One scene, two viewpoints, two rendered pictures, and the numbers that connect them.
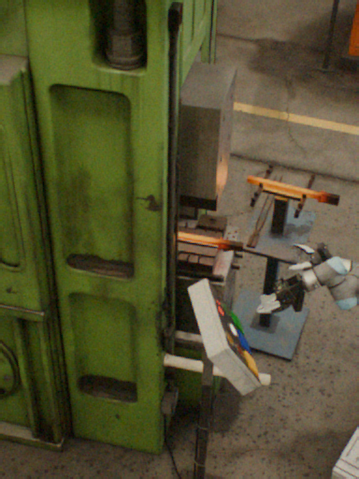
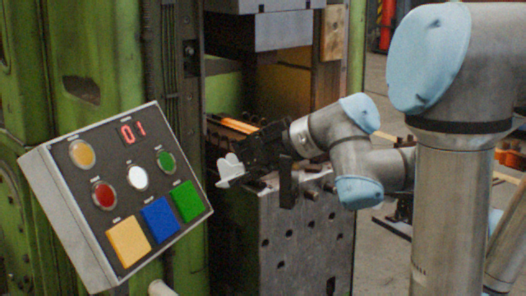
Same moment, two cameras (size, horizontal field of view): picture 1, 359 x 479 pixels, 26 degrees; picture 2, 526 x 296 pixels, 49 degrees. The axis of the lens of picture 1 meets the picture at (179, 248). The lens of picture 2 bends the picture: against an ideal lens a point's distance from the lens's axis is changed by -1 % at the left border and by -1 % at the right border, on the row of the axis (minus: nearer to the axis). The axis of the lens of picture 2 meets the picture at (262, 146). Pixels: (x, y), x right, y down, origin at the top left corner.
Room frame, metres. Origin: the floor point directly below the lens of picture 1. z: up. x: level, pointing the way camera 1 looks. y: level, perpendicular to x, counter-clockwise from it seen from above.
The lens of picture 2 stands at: (1.22, -1.05, 1.51)
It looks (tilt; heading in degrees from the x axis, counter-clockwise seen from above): 19 degrees down; 38
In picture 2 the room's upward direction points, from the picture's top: straight up
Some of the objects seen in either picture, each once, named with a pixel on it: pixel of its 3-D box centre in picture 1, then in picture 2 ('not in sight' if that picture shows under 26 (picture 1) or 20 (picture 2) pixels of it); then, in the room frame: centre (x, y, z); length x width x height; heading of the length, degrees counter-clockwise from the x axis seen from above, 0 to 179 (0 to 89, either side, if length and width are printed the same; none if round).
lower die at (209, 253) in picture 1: (169, 245); (237, 142); (2.51, 0.04, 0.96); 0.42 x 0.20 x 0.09; 77
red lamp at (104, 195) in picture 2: not in sight; (104, 196); (1.82, -0.22, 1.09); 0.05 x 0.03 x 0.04; 167
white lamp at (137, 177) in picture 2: not in sight; (137, 178); (1.92, -0.20, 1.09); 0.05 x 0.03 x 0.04; 167
